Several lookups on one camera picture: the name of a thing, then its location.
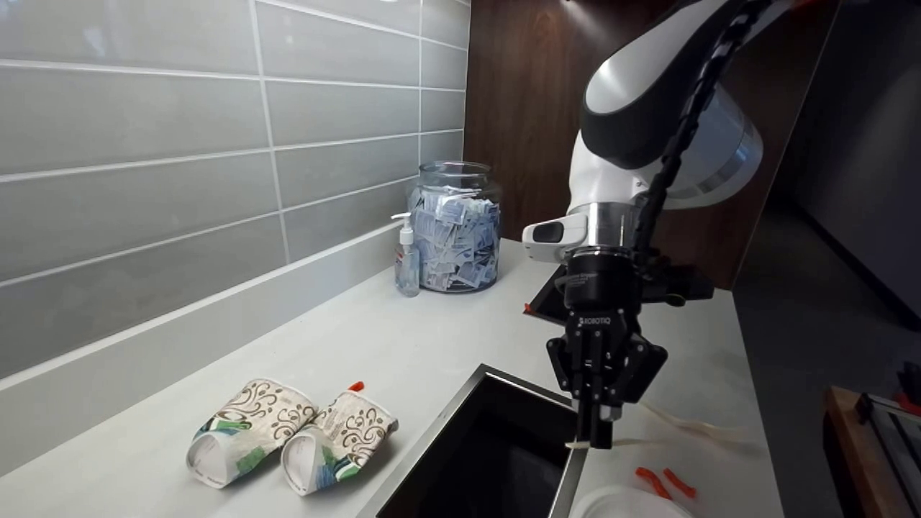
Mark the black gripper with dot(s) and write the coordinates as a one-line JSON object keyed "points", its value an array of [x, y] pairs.
{"points": [[606, 290]]}

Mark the orange corn snack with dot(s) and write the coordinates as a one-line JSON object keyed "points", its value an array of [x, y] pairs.
{"points": [[359, 386], [651, 481], [681, 484], [528, 309]]}

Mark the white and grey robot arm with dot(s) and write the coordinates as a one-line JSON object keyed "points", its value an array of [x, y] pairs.
{"points": [[634, 76]]}

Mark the steel framed counter hole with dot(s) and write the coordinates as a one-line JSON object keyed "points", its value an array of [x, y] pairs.
{"points": [[461, 405]]}

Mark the white paper plate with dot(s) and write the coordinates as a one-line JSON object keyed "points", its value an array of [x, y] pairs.
{"points": [[629, 506]]}

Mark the glass jar with blue packets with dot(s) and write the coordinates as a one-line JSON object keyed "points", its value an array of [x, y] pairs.
{"points": [[455, 231]]}

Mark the small clear sanitizer bottle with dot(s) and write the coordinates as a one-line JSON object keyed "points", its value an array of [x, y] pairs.
{"points": [[406, 263]]}

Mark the wooden tray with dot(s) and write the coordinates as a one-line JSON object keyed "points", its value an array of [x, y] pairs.
{"points": [[849, 450]]}

